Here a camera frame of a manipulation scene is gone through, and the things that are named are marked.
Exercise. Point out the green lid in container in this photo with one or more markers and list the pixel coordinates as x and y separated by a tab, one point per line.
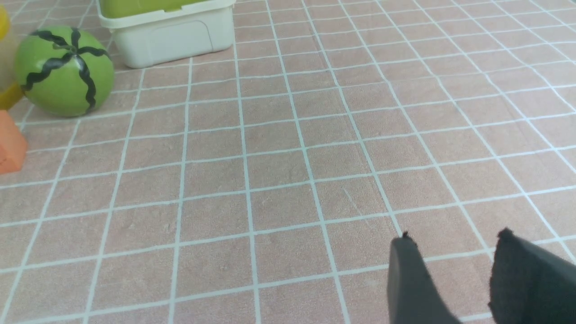
127	8

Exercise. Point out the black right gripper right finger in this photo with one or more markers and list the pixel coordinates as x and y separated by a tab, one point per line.
530	285

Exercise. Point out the yellow toy object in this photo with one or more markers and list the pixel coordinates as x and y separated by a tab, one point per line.
10	92

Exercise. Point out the white plastic container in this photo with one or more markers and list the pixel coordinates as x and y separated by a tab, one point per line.
153	38

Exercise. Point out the orange toy block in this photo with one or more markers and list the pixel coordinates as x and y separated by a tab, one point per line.
13	145

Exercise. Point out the green toy watermelon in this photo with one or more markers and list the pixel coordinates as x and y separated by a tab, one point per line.
64	71

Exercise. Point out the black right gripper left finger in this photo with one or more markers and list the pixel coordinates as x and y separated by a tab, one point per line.
412	296

